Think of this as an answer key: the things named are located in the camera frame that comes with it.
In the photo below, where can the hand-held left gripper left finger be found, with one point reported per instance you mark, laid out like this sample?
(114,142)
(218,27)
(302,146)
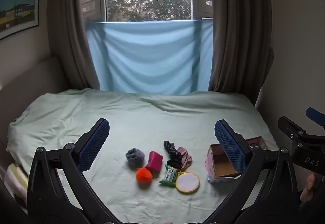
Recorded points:
(95,145)

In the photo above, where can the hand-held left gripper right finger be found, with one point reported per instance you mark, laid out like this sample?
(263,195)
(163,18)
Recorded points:
(229,146)

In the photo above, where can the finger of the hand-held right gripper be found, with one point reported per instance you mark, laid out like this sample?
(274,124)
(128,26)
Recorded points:
(316,116)
(290,126)

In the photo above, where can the cardboard box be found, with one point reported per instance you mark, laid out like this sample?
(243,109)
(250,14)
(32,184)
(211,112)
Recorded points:
(223,166)

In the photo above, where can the grey sock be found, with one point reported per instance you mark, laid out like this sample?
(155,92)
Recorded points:
(134,158)

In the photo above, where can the pink scrunchie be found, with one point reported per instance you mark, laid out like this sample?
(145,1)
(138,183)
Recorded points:
(185,159)

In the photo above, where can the yellow round powder puff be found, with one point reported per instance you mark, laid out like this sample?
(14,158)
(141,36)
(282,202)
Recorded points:
(187,182)

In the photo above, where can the orange pom-pom ball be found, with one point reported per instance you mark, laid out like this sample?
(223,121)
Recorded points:
(144,175)

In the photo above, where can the plain black scrunchie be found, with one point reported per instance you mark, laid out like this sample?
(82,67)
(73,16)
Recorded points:
(174,162)

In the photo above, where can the black patterned scrunchie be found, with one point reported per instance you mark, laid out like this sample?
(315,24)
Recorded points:
(170,149)

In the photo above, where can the magenta fabric pouch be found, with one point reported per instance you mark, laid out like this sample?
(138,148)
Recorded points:
(154,161)

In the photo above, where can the person's right hand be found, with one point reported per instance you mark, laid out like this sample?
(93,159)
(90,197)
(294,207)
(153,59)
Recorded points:
(307,187)

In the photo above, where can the light green bed sheet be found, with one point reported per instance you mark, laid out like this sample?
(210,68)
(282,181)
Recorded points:
(152,122)

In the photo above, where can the white folded towels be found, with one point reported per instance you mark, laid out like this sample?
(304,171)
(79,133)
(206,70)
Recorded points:
(16,180)

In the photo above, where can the beige padded headboard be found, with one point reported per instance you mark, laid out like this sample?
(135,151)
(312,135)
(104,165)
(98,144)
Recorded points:
(33,81)

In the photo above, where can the light blue hanging cloth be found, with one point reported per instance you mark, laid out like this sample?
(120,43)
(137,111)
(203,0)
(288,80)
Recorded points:
(149,61)

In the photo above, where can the brown curtain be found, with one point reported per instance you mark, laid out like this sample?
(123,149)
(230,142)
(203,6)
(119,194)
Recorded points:
(68,23)
(241,23)

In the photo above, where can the framed wall picture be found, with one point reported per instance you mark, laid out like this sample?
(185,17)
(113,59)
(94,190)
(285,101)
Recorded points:
(17,9)

